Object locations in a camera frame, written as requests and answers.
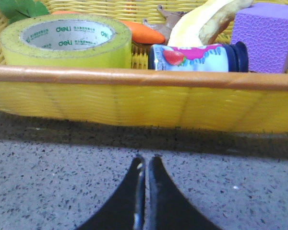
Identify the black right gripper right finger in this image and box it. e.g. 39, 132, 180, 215
148, 157, 220, 230

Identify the brown toy starfish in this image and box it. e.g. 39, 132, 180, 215
142, 5, 187, 45

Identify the orange toy carrot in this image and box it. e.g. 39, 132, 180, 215
0, 0, 165, 45

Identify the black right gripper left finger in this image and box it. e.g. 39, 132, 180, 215
78, 156, 145, 230

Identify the purple foam cube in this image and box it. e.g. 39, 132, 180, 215
231, 2, 288, 73

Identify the yellow toy banana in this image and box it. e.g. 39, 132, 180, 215
168, 0, 253, 47

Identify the yellow woven basket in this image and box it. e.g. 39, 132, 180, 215
0, 12, 288, 133

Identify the strawberry yogurt bottle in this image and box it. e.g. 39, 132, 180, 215
148, 42, 249, 72

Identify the yellow tape roll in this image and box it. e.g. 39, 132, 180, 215
0, 14, 132, 69

